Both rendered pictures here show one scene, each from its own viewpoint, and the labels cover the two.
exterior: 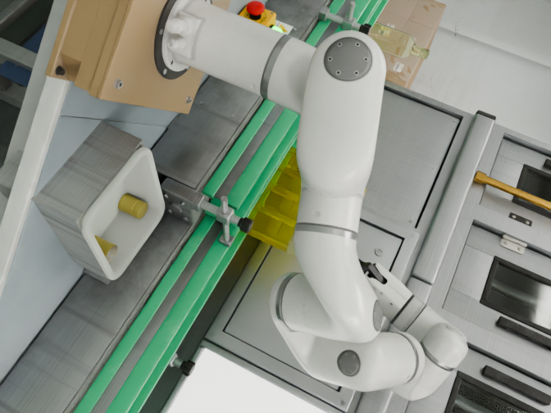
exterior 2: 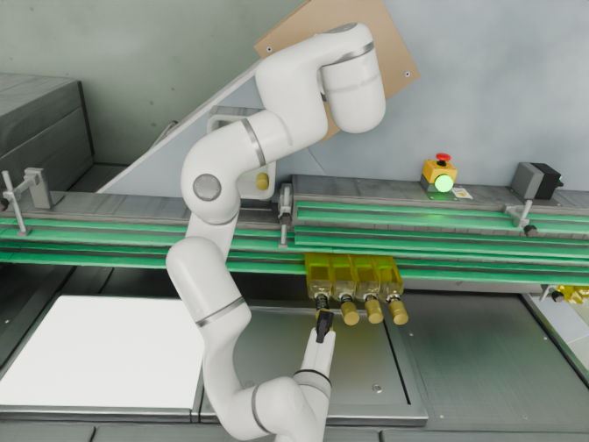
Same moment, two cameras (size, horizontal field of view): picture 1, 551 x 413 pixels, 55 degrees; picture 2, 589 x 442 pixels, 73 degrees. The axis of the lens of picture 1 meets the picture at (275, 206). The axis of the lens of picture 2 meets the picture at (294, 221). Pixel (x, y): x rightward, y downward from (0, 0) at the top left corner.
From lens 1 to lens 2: 80 cm
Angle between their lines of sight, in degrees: 51
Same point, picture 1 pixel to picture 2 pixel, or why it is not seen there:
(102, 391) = (146, 229)
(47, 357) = (157, 203)
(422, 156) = (525, 402)
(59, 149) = (243, 95)
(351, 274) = (219, 141)
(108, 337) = (180, 217)
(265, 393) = (193, 348)
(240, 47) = not seen: hidden behind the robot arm
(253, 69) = not seen: hidden behind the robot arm
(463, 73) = not seen: outside the picture
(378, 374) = (177, 253)
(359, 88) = (324, 36)
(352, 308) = (195, 153)
